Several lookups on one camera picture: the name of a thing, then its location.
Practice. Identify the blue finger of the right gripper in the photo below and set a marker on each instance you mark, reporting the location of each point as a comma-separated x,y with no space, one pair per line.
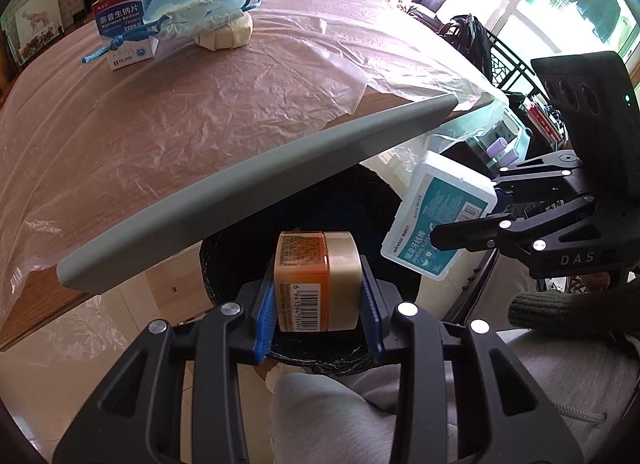
504,194
490,232

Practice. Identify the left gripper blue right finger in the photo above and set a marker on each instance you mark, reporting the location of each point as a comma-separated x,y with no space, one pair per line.
503,416

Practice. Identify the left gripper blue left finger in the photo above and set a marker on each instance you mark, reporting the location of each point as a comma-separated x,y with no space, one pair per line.
134,415

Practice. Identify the white dental floss box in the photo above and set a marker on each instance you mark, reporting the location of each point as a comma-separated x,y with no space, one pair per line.
441,191

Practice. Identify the orange jar cream lid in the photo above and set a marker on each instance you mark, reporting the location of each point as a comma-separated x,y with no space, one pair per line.
317,277

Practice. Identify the yellow paper bag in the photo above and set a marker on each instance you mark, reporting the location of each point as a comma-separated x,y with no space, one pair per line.
235,34

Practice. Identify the blue naproxen tablet box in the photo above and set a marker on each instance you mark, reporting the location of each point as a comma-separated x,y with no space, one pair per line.
120,24

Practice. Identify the dark green sleeve forearm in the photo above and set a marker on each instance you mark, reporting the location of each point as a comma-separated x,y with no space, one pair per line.
589,314

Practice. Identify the glass top side table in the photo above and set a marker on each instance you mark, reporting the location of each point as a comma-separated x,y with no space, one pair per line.
490,148

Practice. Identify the black jacket on chair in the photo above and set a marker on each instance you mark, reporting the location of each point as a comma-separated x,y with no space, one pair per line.
469,37

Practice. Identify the grey table edge strip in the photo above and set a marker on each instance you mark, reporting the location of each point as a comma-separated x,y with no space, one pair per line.
173,224

